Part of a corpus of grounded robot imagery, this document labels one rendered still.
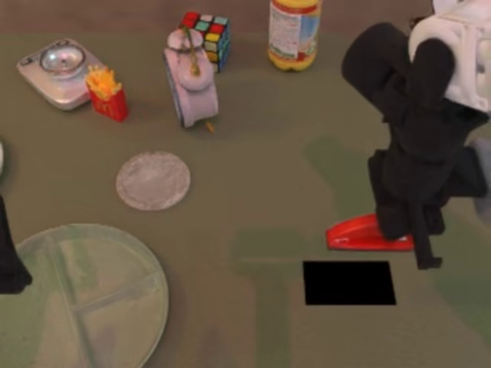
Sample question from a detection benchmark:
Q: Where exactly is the divided pale green plate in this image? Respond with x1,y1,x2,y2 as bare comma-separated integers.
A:
0,223,170,368

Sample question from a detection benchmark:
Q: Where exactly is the silver kitchen scale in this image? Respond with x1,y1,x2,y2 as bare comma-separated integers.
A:
15,38,101,111

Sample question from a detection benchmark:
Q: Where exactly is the multicoloured puzzle cube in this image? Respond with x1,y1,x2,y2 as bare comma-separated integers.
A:
177,11,232,73

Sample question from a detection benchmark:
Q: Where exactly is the lilac toy telephone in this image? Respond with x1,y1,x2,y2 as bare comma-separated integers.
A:
162,25,220,133

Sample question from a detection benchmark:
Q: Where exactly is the yellow juice bottle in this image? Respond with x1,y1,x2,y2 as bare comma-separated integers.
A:
267,0,322,73

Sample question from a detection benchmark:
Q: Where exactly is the red stapler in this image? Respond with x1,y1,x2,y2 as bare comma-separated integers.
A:
325,213,416,253

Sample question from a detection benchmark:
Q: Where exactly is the red toy fries box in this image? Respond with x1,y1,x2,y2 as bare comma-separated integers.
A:
84,64,130,123

